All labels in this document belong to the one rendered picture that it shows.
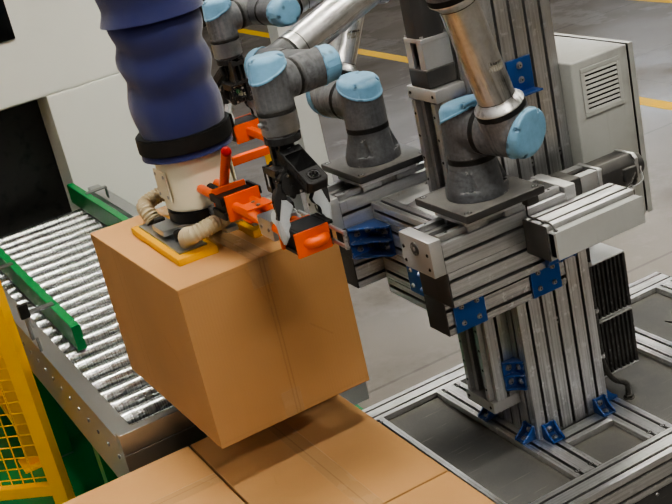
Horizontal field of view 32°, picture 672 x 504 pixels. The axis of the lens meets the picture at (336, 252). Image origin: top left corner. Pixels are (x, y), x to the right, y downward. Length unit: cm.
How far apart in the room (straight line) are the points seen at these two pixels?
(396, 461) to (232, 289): 55
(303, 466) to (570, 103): 113
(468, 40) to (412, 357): 207
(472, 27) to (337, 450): 104
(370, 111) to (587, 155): 57
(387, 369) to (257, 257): 180
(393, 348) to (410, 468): 180
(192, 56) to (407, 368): 196
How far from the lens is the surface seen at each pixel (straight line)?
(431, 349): 441
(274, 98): 220
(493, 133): 261
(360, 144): 316
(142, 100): 271
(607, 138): 314
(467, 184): 275
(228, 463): 292
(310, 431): 295
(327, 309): 272
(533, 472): 324
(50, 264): 464
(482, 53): 254
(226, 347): 263
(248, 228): 275
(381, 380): 427
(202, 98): 270
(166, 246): 277
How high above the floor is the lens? 199
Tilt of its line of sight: 21 degrees down
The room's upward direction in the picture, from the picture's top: 13 degrees counter-clockwise
